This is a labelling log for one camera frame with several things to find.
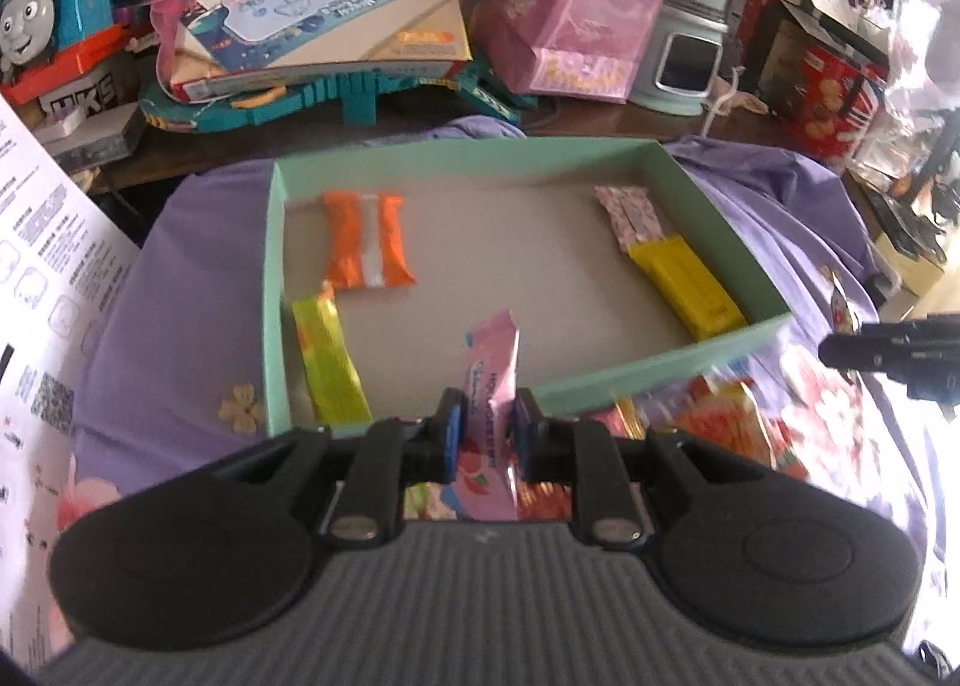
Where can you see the mint green cardboard box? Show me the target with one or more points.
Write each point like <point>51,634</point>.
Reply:
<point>487,244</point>

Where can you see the orange-red snack packet green label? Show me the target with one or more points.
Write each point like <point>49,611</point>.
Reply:
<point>720,420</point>

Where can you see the black white lettered box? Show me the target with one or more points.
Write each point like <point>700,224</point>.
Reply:
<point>79,101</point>

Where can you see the pink strawberry snack packet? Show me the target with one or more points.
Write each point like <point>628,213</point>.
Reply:
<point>491,371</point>

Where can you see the mint green blender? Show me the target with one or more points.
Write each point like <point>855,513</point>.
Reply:
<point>690,56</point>

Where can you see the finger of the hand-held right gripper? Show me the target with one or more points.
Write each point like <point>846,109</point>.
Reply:
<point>915,352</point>

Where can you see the red gold patterned packet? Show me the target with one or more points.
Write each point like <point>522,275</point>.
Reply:
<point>626,422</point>

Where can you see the grey flat box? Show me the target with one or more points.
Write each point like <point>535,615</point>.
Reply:
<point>97,139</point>

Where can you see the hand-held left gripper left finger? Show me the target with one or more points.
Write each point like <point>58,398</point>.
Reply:
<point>451,439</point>

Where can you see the red biscuit tin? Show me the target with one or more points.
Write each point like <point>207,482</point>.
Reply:
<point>825,101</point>

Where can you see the pink gift bag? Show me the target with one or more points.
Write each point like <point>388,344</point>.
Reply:
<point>577,4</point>

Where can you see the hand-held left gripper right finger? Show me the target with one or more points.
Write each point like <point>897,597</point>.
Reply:
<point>525,439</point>

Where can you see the teal toy track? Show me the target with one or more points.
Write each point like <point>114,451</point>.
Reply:
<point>360,94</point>

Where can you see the pink floral snack packet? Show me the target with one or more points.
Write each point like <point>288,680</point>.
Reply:
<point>646,214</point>
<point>611,214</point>

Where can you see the yellow snack packet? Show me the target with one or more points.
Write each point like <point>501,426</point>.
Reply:
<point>690,289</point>

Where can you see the white instruction sheet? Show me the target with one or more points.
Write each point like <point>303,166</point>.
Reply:
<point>45,281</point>

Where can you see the orange silver striped snack packet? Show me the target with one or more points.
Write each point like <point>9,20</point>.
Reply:
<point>345,236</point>

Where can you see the beige cloth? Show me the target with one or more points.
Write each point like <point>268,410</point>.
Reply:
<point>746,103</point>

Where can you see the yellow-green snack packet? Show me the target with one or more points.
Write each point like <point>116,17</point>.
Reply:
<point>330,356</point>

